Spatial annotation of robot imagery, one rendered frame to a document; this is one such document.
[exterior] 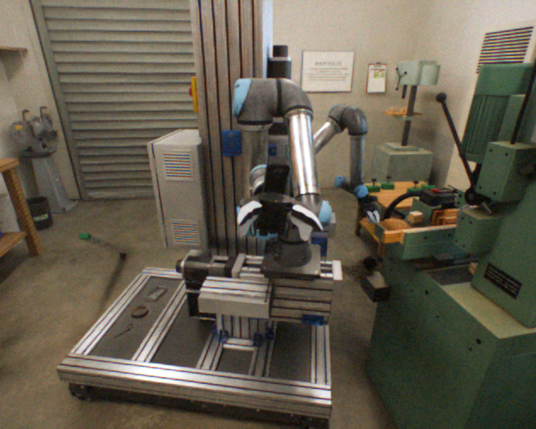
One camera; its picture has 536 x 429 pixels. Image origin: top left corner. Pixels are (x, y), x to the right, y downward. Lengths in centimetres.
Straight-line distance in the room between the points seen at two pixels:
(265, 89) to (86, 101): 342
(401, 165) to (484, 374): 269
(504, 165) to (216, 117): 93
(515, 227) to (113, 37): 387
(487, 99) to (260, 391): 139
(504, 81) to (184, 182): 114
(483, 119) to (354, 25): 316
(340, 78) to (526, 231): 336
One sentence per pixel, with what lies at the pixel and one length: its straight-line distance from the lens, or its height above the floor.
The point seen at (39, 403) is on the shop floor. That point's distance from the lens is 213.
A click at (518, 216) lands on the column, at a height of 110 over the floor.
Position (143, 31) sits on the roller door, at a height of 187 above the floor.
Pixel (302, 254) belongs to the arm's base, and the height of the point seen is 86.
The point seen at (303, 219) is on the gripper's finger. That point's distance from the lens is 62.
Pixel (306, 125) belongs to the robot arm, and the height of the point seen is 134.
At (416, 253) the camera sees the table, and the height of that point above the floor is 86.
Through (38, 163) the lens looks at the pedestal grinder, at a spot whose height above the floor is 56.
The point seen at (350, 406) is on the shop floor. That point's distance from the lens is 185.
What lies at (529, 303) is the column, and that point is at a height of 88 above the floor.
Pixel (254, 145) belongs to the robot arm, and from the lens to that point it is 104.
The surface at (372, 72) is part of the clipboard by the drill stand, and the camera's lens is 437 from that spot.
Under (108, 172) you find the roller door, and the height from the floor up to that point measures 35.
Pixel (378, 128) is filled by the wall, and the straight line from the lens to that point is 451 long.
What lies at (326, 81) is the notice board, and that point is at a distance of 418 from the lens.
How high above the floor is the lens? 148
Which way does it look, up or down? 24 degrees down
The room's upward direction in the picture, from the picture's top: straight up
